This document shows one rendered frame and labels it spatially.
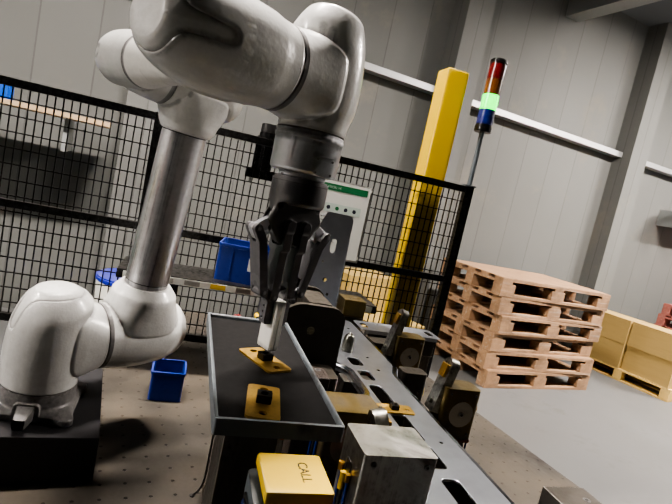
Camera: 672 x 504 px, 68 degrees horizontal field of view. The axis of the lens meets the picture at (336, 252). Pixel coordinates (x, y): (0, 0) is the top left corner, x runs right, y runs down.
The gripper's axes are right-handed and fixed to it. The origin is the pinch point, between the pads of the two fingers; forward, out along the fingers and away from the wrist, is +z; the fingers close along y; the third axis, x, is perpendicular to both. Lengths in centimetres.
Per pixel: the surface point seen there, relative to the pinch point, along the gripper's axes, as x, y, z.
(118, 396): 84, 13, 52
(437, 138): 82, 125, -50
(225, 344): 6.5, -2.6, 5.5
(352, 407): -2.5, 17.1, 13.4
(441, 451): -8.4, 35.9, 21.4
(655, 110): 187, 637, -197
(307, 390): -9.7, 0.4, 5.4
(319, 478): -25.2, -10.0, 5.4
